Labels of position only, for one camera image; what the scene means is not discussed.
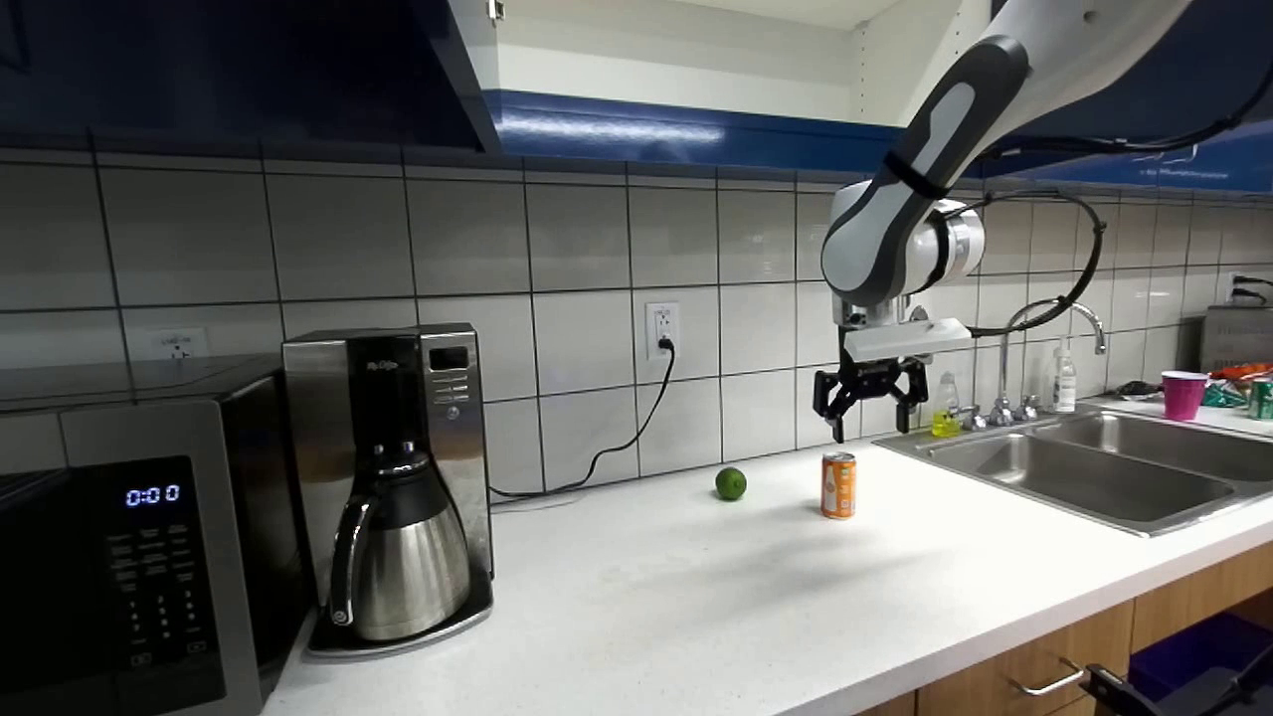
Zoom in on grey countertop appliance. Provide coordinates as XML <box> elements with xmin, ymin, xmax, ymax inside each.
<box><xmin>1198</xmin><ymin>299</ymin><xmax>1273</xmax><ymax>375</ymax></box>

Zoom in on pink plastic cup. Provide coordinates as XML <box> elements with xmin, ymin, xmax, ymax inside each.
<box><xmin>1157</xmin><ymin>367</ymin><xmax>1213</xmax><ymax>425</ymax></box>

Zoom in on open white upper cabinet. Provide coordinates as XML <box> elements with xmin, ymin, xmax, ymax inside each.
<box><xmin>451</xmin><ymin>0</ymin><xmax>990</xmax><ymax>173</ymax></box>

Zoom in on metal drawer handle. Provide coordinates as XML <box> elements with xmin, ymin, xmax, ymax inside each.
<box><xmin>1003</xmin><ymin>661</ymin><xmax>1093</xmax><ymax>702</ymax></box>

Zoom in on blue storage bin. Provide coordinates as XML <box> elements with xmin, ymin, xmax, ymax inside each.
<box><xmin>1125</xmin><ymin>609</ymin><xmax>1273</xmax><ymax>706</ymax></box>

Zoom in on orange soda can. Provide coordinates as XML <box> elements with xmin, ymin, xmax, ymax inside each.
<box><xmin>815</xmin><ymin>444</ymin><xmax>864</xmax><ymax>519</ymax></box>

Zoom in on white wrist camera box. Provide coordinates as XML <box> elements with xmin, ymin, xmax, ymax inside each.
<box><xmin>839</xmin><ymin>314</ymin><xmax>974</xmax><ymax>367</ymax></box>

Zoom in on wooden lower cabinets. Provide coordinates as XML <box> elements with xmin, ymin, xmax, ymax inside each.
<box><xmin>861</xmin><ymin>540</ymin><xmax>1273</xmax><ymax>716</ymax></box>

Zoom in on black steel microwave oven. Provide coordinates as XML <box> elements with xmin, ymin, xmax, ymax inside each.
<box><xmin>0</xmin><ymin>367</ymin><xmax>319</xmax><ymax>716</ymax></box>

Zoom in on stainless steel sink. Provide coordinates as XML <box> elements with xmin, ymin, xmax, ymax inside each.
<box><xmin>880</xmin><ymin>409</ymin><xmax>1273</xmax><ymax>540</ymax></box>

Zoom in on small white bottle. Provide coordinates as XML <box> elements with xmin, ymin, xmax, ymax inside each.
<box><xmin>1056</xmin><ymin>346</ymin><xmax>1081</xmax><ymax>417</ymax></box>

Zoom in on chrome sink faucet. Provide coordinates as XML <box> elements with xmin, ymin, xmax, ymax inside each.
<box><xmin>996</xmin><ymin>292</ymin><xmax>1116</xmax><ymax>428</ymax></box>

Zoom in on black power cord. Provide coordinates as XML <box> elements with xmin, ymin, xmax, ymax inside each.
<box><xmin>486</xmin><ymin>332</ymin><xmax>682</xmax><ymax>505</ymax></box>

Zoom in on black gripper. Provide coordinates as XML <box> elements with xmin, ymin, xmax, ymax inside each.
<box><xmin>808</xmin><ymin>351</ymin><xmax>934</xmax><ymax>444</ymax></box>

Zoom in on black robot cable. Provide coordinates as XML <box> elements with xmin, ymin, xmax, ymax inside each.
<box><xmin>966</xmin><ymin>181</ymin><xmax>1116</xmax><ymax>342</ymax></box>

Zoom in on blue cabinet door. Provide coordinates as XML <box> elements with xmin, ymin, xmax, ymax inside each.
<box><xmin>978</xmin><ymin>0</ymin><xmax>1273</xmax><ymax>200</ymax></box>
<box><xmin>0</xmin><ymin>0</ymin><xmax>502</xmax><ymax>155</ymax></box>

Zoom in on yellow dish soap bottle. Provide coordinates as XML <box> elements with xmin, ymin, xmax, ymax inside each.
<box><xmin>922</xmin><ymin>369</ymin><xmax>973</xmax><ymax>444</ymax></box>

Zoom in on steel coffee carafe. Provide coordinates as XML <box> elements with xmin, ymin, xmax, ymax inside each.
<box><xmin>325</xmin><ymin>449</ymin><xmax>477</xmax><ymax>648</ymax></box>

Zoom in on black stand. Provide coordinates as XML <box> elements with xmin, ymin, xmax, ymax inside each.
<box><xmin>1075</xmin><ymin>652</ymin><xmax>1273</xmax><ymax>716</ymax></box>

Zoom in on black steel coffee maker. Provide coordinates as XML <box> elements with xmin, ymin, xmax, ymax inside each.
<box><xmin>280</xmin><ymin>320</ymin><xmax>502</xmax><ymax>661</ymax></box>

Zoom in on white wall outlet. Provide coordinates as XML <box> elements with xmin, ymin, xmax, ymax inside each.
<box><xmin>160</xmin><ymin>324</ymin><xmax>202</xmax><ymax>375</ymax></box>
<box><xmin>640</xmin><ymin>299</ymin><xmax>690</xmax><ymax>369</ymax></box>

